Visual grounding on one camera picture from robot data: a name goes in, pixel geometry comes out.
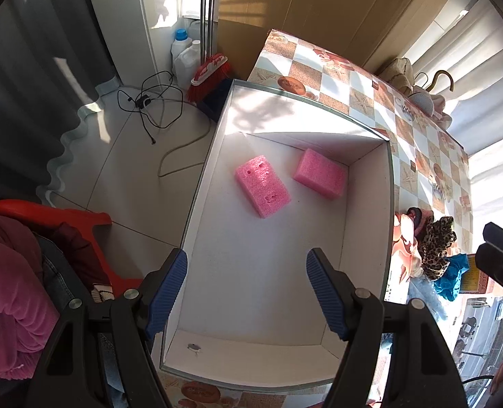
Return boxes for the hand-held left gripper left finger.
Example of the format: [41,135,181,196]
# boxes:
[30,247,188,408]

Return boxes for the plain pink sponge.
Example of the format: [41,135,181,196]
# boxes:
[293,148,348,198]

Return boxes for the red broom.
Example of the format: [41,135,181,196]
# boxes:
[186,0,232,103]

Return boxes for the large brown cardboard sheet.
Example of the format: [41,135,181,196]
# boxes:
[215,0,453,81]

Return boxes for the dark dustpan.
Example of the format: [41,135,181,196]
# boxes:
[198,77,235,123]

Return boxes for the white curtain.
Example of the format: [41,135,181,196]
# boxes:
[405,0,503,239]

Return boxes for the pink sponge with holes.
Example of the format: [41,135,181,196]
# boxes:
[235,156,292,219]

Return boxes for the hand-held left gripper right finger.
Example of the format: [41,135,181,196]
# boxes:
[306,247,469,408]

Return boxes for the beige cloth bag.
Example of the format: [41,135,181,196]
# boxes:
[379,57,416,94]

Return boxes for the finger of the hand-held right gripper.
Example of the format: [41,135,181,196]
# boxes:
[482,222,503,260]
[475,243,503,297]

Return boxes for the dark grey curtain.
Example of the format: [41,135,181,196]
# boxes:
[0,0,122,205]

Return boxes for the grey fabric item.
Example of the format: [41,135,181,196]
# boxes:
[407,87,435,113]

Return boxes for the white bottle with blue cap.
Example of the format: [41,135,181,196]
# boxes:
[171,29,195,62]

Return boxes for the pale pink cloth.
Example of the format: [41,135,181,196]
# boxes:
[430,93,453,128]

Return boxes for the pink velvet garment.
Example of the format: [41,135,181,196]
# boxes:
[0,215,61,381]

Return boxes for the checkered printed tablecloth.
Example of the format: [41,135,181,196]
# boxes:
[160,29,475,408]

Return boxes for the leopard print scrunchie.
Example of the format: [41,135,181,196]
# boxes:
[419,217,458,281]

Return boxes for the large white cardboard box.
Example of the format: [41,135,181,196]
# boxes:
[159,79,394,394]

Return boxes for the white cable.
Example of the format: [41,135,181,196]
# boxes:
[158,119,213,178]

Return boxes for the blue cloth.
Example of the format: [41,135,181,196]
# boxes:
[434,254,469,301]

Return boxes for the white plastic jug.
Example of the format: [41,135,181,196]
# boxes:
[174,40,204,88]

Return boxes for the blue jeans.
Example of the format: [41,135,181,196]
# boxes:
[32,234,127,408]

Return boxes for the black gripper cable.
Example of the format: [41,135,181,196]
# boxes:
[460,373,497,387]

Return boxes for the red plastic chair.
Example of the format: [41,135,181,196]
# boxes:
[0,200,144,302]

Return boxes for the maroon garment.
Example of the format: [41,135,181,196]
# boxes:
[43,222,112,287]

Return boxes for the brass hook hanger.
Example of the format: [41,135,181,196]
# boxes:
[430,70,454,92]

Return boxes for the orange floral packet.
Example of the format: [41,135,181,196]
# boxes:
[394,212,424,279]

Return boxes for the black charger cable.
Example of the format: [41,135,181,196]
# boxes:
[116,70,185,145]

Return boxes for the pink and dark knitted pad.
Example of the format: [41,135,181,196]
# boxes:
[413,215,433,239]

